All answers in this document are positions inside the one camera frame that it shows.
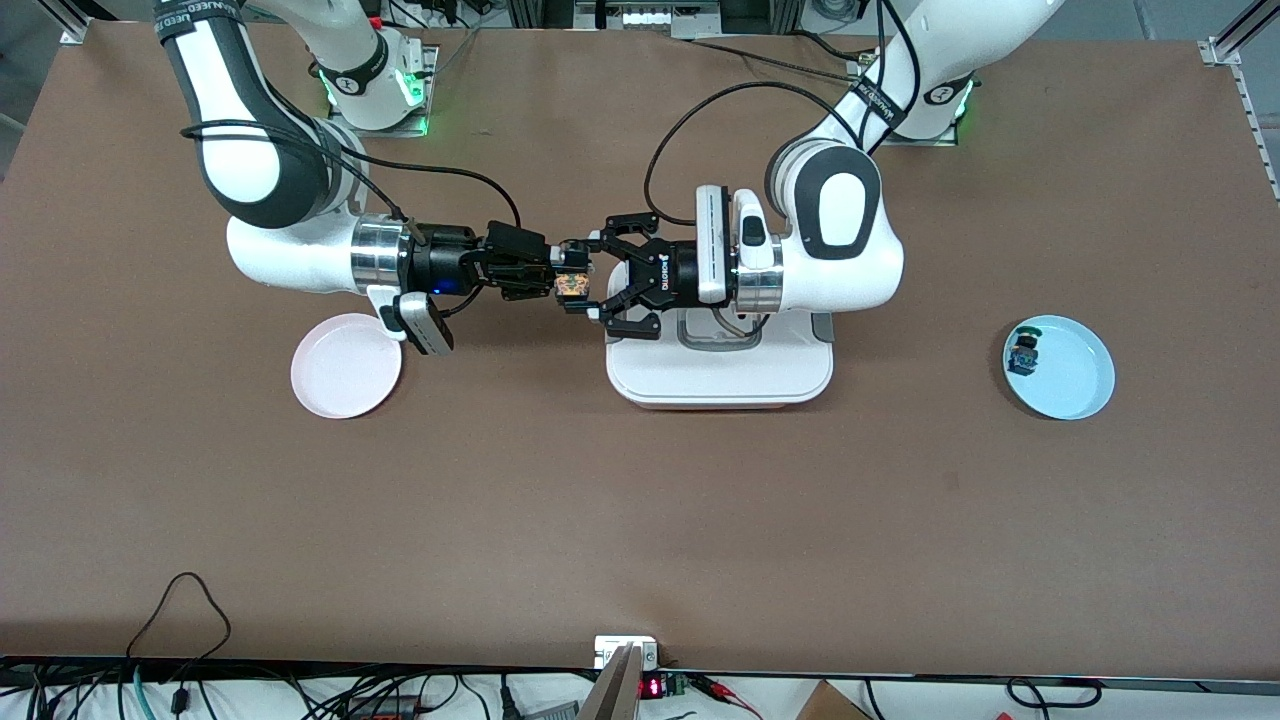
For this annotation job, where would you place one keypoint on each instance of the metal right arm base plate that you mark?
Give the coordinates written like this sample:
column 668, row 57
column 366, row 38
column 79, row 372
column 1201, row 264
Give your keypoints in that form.
column 335, row 125

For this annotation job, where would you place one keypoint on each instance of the brown cardboard piece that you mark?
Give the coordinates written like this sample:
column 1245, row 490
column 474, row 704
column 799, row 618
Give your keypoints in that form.
column 830, row 705

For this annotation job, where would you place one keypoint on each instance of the red digit display module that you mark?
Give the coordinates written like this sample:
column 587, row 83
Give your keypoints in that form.
column 652, row 688

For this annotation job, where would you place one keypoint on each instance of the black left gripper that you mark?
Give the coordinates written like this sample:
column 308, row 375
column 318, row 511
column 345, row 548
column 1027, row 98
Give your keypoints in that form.
column 668, row 272

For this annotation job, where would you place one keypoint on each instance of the light blue round plate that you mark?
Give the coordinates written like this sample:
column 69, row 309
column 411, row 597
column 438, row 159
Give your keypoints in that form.
column 1070, row 375

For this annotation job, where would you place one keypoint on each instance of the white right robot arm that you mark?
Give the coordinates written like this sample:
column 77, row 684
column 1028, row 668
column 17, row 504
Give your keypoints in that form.
column 300, row 255

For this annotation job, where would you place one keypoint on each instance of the orange black push-button switch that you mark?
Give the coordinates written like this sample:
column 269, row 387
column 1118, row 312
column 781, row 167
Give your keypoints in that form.
column 572, row 287

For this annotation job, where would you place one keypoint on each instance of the small white box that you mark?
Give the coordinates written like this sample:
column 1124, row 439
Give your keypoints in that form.
column 610, row 648

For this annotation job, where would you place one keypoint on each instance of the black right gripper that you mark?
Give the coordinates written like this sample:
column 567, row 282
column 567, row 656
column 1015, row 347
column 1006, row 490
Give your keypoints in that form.
column 442, row 258

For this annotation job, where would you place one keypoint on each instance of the metal frame equipment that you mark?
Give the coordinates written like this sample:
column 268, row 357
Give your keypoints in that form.
column 645, row 18

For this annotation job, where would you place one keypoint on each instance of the red clip test leads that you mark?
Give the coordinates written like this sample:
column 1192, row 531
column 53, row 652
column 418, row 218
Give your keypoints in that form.
column 720, row 688

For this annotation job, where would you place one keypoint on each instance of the white lunch box grey latches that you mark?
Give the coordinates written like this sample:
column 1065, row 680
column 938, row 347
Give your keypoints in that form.
column 720, row 385

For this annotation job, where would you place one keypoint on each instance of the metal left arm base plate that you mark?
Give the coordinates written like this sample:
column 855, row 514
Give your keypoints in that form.
column 920, row 141

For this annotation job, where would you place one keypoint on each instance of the aluminium profile post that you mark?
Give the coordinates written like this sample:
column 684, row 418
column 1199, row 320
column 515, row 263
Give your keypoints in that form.
column 1225, row 48
column 72, row 30

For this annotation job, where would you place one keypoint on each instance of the wooden slat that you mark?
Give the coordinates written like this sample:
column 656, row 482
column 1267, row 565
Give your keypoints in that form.
column 615, row 690

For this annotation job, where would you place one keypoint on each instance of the pink round plate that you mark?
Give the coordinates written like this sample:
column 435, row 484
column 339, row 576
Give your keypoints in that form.
column 340, row 375

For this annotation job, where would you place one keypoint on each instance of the perforated metal rail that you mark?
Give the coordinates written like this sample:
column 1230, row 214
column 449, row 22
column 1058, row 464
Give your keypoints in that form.
column 1258, row 130

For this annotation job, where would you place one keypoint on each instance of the blue green push-button switch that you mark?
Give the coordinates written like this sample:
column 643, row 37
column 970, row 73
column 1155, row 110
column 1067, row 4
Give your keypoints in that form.
column 1022, row 355

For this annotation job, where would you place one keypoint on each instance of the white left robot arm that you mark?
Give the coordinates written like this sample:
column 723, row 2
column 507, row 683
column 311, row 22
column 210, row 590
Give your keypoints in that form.
column 860, row 270

